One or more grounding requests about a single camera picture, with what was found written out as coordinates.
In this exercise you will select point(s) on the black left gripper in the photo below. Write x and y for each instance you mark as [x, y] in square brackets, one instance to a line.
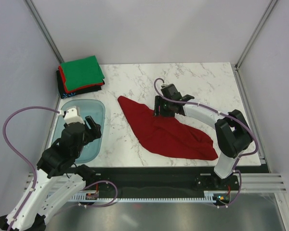
[95, 133]

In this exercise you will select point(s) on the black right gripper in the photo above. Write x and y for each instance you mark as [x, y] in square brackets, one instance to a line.
[158, 102]

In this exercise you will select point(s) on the dark red t shirt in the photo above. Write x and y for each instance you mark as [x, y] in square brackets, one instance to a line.
[166, 136]

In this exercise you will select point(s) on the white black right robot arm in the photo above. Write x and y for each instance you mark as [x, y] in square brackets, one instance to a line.
[232, 132]

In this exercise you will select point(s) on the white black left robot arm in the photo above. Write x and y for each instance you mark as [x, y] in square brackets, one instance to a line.
[35, 208]

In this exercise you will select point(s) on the clear blue plastic bin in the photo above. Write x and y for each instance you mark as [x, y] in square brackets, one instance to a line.
[96, 110]

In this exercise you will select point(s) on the folded green t shirt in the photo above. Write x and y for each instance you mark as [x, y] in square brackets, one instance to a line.
[82, 72]

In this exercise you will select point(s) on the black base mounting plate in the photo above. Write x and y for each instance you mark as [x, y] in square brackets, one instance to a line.
[160, 182]

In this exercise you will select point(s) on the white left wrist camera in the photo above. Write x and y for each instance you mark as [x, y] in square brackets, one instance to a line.
[71, 115]

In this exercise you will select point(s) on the white slotted cable duct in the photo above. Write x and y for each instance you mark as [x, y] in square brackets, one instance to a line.
[86, 198]

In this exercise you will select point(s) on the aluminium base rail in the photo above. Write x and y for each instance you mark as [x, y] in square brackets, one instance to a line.
[266, 182]

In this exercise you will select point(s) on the left aluminium frame post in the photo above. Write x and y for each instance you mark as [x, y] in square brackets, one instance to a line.
[42, 26]

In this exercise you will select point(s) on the aluminium frame post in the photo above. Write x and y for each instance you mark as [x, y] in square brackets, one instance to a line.
[42, 26]
[256, 32]

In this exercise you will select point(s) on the right aluminium frame post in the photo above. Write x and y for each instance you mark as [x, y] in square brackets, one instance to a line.
[256, 32]

